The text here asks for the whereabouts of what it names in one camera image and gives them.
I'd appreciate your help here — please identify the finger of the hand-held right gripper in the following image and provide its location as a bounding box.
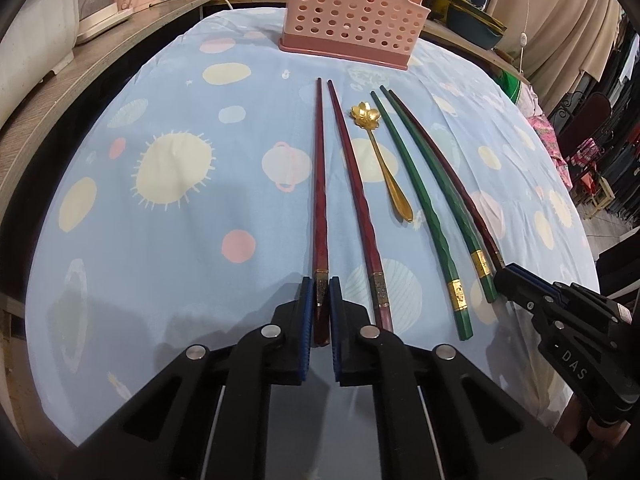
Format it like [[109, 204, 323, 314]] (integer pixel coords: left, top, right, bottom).
[[494, 266, 557, 322], [509, 262, 563, 298]]

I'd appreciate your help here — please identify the dark red banded chopstick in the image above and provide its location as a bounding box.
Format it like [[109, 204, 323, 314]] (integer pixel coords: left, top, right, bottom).
[[326, 80, 396, 333], [312, 78, 332, 347]]

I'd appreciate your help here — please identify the green chopstick gold band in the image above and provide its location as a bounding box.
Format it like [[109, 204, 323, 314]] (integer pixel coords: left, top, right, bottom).
[[370, 91, 475, 342], [380, 85, 498, 303]]

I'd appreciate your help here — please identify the dark maroon chopstick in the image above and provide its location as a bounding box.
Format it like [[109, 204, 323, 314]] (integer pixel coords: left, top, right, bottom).
[[387, 90, 506, 270]]

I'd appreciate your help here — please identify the beige curtain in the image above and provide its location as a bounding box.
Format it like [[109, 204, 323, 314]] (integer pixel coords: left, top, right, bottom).
[[485, 0, 627, 117]]

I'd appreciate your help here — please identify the pink perforated utensil holder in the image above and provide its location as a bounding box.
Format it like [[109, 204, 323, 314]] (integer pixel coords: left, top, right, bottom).
[[278, 0, 431, 72]]

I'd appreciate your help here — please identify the white dish bin teal lid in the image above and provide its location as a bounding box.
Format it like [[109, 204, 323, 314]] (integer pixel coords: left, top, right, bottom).
[[0, 0, 85, 128]]

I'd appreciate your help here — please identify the black metal chair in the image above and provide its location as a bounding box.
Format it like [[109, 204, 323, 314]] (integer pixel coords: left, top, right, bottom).
[[550, 35, 640, 223]]

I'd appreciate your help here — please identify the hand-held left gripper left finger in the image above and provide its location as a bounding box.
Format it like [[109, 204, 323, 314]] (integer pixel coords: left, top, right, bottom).
[[60, 275, 317, 480]]

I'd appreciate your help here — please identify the white cord with switch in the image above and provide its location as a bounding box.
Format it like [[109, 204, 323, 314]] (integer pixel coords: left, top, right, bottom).
[[516, 0, 534, 77]]

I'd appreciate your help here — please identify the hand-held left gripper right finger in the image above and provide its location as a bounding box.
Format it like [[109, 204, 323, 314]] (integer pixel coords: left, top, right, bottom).
[[327, 276, 588, 480]]

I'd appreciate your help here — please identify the pink patterned cloth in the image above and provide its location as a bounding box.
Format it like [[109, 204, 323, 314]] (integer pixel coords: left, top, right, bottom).
[[522, 102, 572, 192]]

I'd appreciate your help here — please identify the gold flower spoon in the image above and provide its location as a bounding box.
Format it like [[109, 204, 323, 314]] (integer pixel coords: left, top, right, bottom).
[[350, 101, 415, 223]]

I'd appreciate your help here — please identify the clear jug white base appliance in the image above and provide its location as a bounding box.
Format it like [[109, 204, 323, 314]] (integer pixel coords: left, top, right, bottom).
[[75, 0, 137, 45]]

